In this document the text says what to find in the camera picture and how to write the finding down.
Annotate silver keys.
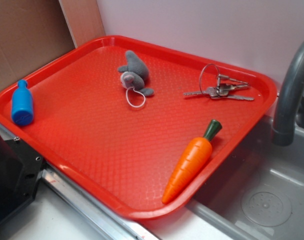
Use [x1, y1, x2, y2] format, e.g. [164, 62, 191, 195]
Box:
[183, 63, 255, 102]

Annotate red plastic tray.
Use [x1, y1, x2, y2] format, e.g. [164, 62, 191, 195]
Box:
[0, 36, 277, 220]

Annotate grey plush mouse toy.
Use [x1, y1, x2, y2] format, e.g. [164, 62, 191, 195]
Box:
[117, 50, 155, 109]

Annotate orange plastic toy carrot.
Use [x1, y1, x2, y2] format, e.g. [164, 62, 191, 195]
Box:
[161, 119, 223, 204]

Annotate blue plastic toy bottle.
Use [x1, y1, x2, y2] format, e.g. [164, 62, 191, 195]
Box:
[11, 79, 34, 126]

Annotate grey toy sink faucet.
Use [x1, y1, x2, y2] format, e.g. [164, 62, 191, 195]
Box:
[271, 42, 304, 146]

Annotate grey plastic toy sink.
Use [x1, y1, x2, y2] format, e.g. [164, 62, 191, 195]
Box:
[186, 107, 304, 240]

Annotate brown cardboard panel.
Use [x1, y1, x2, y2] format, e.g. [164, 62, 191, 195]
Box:
[0, 0, 105, 91]

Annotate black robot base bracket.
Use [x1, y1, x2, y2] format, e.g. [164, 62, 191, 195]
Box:
[0, 135, 45, 226]

